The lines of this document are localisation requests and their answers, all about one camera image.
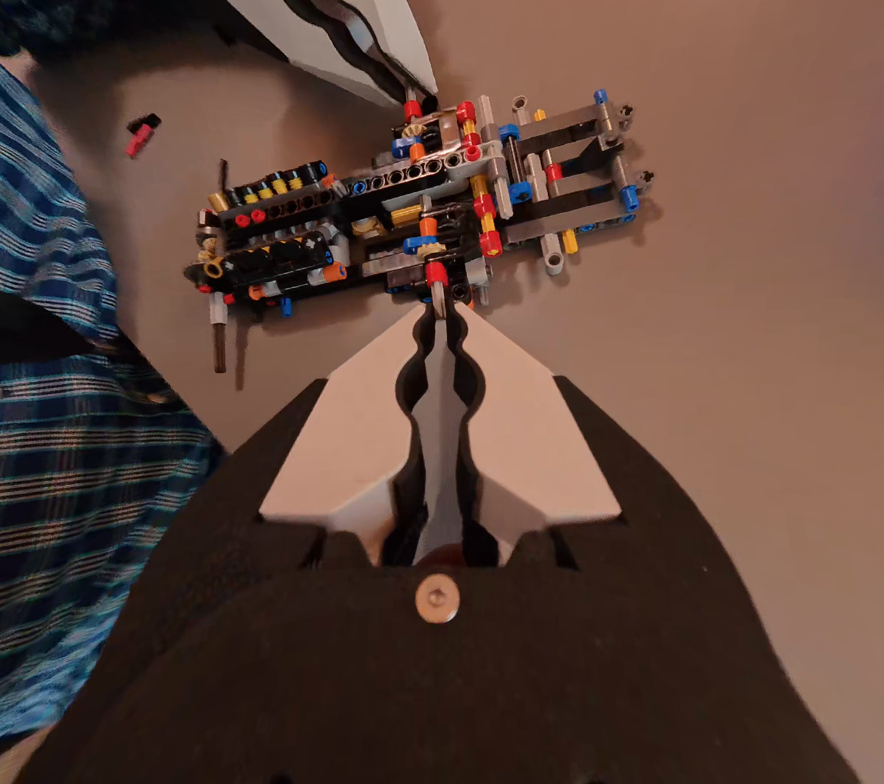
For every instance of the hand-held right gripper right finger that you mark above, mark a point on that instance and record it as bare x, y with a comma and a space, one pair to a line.
539, 445

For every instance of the multicoloured lego technic model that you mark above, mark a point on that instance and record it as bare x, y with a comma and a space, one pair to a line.
400, 176

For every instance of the red and black lego pin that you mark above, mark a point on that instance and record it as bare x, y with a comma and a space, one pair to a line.
141, 136

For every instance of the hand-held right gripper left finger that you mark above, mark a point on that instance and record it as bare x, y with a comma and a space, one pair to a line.
345, 445

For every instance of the blue plaid shirt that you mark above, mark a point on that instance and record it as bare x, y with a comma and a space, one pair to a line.
69, 487

